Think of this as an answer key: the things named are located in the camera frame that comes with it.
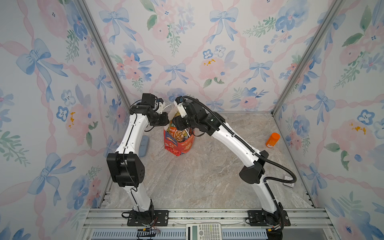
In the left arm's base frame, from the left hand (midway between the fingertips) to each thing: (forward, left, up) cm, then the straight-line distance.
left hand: (168, 119), depth 85 cm
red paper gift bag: (-11, -6, -5) cm, 14 cm away
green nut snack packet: (-8, -7, -4) cm, 11 cm away
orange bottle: (-3, -65, -16) cm, 67 cm away
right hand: (-5, -6, +7) cm, 11 cm away
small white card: (-25, -69, -21) cm, 77 cm away
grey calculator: (-51, -20, -21) cm, 58 cm away
